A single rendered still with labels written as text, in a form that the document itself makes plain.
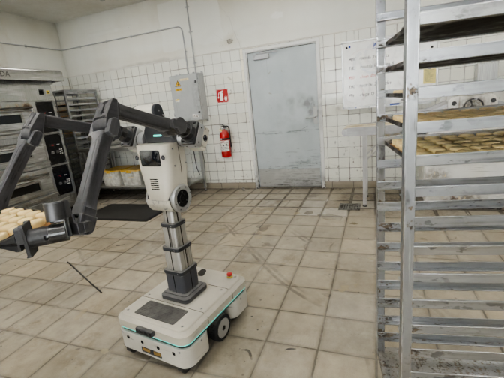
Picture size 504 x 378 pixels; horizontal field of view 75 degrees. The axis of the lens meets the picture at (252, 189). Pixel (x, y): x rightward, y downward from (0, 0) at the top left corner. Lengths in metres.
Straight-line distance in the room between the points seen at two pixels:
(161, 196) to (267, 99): 3.47
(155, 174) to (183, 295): 0.72
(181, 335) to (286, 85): 3.89
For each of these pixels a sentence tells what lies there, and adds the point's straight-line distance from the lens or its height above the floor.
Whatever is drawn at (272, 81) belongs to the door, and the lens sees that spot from 5.05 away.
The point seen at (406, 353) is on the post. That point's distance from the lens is 1.26.
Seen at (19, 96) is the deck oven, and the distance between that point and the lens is 5.22.
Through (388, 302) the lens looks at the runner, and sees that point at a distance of 1.69.
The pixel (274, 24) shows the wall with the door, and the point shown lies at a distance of 5.09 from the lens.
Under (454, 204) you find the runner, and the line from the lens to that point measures 1.55.
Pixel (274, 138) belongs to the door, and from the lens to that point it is 5.09.
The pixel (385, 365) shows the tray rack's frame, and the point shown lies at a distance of 1.78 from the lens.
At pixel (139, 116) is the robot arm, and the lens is 1.46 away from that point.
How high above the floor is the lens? 1.34
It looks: 15 degrees down
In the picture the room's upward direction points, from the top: 6 degrees counter-clockwise
